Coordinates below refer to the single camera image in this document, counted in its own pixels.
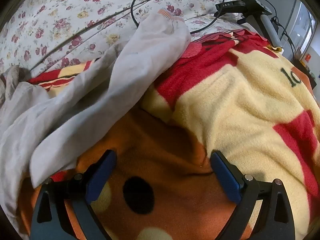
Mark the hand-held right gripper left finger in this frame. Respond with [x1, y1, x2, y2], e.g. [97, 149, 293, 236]
[30, 149, 117, 240]

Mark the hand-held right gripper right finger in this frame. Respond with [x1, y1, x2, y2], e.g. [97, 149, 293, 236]
[210, 151, 297, 240]

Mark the grey jacket with striped cuffs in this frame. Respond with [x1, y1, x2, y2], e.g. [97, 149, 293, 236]
[0, 12, 192, 240]

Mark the red yellow printed fleece blanket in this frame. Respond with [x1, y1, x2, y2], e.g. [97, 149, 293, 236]
[17, 29, 317, 240]

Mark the grey stand pole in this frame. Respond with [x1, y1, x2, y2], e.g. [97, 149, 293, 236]
[259, 15, 283, 49]

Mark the floral bed sheet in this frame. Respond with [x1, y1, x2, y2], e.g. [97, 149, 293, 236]
[0, 0, 263, 78]

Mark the thin black cable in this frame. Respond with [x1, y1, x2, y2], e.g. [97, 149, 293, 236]
[271, 5, 296, 59]

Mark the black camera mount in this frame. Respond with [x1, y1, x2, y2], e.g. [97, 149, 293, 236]
[215, 0, 273, 24]

